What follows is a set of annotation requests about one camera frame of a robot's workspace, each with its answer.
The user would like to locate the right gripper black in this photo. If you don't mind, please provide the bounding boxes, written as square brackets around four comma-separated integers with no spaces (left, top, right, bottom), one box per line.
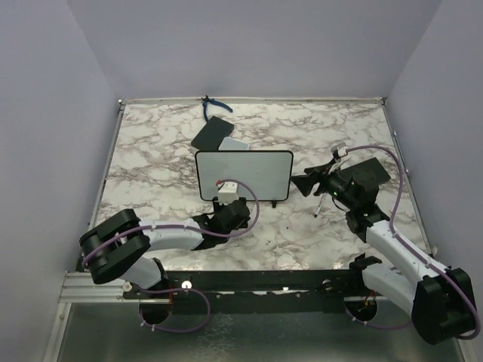
[291,158,358,210]

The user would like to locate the black whiteboard marker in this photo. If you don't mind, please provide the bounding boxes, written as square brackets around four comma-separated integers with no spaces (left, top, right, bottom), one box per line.
[313,194,325,218]

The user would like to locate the small whiteboard black frame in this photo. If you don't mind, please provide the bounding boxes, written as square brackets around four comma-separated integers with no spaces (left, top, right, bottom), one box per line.
[195,150,294,202]

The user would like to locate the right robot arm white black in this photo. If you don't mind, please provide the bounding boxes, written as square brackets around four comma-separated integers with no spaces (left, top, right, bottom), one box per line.
[291,158,481,345]

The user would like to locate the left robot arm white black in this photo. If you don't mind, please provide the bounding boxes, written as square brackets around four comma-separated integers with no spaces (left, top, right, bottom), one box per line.
[79,198,254,298]

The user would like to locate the black eraser block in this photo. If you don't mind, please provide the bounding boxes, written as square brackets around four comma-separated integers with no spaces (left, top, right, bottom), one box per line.
[348,157,391,185]

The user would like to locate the small white square device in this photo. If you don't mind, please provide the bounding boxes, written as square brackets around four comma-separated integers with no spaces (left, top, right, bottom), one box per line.
[218,137,250,151]

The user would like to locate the black rectangular box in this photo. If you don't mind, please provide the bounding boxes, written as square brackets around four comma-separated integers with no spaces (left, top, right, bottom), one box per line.
[191,116,235,152]

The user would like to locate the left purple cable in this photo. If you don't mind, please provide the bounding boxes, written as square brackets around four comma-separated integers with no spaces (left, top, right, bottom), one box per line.
[81,178,260,269]

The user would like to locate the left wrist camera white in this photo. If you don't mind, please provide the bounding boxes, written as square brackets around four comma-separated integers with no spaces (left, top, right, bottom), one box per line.
[217,181,238,205]

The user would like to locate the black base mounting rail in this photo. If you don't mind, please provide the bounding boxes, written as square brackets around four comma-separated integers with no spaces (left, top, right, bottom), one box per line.
[124,268,378,314]

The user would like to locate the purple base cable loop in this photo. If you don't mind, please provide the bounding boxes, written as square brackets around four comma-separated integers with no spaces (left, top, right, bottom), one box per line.
[138,289,212,333]

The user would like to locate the blue handled pliers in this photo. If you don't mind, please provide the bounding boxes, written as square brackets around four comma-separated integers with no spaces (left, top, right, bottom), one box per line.
[201,94,233,122]

